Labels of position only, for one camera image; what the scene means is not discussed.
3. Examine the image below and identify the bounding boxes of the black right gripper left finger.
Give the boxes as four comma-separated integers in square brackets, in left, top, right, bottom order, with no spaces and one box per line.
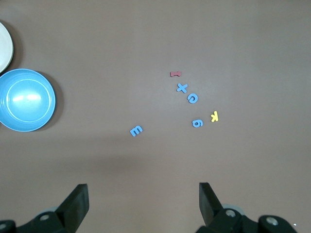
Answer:
[0,183,88,233]

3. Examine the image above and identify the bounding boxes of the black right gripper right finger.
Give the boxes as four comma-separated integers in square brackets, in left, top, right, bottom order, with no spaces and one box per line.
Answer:
[195,182,299,233]

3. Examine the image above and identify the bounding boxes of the blue foam letter E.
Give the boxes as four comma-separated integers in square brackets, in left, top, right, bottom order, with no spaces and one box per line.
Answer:
[130,125,143,138]

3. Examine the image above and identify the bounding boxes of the blue plate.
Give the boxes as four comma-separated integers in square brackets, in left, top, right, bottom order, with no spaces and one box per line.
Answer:
[0,68,57,133]

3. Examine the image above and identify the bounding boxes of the beige plate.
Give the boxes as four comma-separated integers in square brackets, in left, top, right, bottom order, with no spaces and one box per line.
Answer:
[0,21,14,74]

